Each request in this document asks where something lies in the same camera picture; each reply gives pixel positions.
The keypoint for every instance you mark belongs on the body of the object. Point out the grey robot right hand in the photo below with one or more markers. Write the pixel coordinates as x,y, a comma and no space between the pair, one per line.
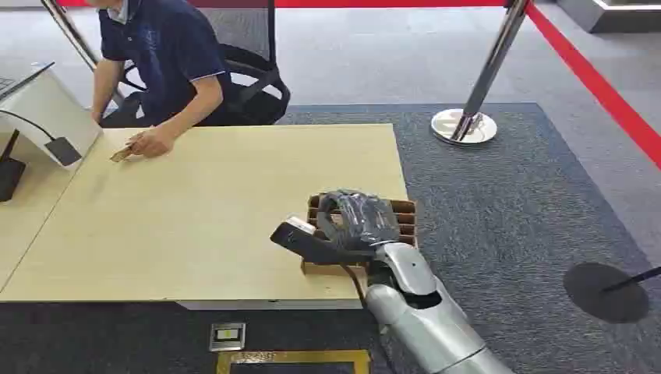
361,219

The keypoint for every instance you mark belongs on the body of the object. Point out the grey laptop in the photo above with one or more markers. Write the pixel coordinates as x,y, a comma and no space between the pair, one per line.
15,81

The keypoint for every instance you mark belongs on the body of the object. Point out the black office chair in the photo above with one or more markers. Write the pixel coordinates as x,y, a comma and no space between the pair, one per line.
255,88

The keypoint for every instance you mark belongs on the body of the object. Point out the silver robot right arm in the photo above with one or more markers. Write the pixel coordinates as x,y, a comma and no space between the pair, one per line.
423,320

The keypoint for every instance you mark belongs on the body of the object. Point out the chrome stanchion with round base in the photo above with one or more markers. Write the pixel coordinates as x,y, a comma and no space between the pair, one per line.
467,121

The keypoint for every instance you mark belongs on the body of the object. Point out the person's left hand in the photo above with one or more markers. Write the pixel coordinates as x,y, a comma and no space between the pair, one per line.
152,142

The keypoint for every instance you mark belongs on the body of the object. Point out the black round base stand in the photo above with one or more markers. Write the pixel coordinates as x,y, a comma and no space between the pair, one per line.
604,291

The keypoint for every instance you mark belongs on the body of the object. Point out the metal floor socket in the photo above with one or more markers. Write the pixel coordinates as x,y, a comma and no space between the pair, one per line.
227,336

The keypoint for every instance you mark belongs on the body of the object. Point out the grey platform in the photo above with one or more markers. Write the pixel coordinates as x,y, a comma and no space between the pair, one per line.
614,18

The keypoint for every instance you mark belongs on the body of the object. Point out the black desk stand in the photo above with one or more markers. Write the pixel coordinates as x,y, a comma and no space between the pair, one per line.
9,173

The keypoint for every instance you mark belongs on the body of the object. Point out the dark grey rug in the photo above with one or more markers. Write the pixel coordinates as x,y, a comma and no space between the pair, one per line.
516,222

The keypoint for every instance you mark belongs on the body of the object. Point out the person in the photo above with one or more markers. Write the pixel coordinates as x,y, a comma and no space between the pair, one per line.
165,46

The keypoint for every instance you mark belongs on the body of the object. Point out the black flat adapter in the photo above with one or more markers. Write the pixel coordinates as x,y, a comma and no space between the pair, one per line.
63,151

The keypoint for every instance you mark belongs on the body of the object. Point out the yellow floor frame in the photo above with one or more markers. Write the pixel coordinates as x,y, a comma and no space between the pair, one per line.
294,356

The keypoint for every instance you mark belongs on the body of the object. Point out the tan card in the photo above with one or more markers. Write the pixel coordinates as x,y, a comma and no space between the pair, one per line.
120,154

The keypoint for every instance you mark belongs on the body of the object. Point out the red barrier belt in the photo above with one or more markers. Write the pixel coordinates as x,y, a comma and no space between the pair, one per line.
594,85

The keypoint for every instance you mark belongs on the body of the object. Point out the white laptop stand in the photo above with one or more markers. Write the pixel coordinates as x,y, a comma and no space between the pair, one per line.
51,111

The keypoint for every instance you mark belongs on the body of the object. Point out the dark wrist camera box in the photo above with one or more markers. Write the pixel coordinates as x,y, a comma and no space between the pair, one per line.
304,242

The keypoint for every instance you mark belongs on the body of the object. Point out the chrome stanchion post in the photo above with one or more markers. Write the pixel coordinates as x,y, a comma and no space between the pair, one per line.
72,31

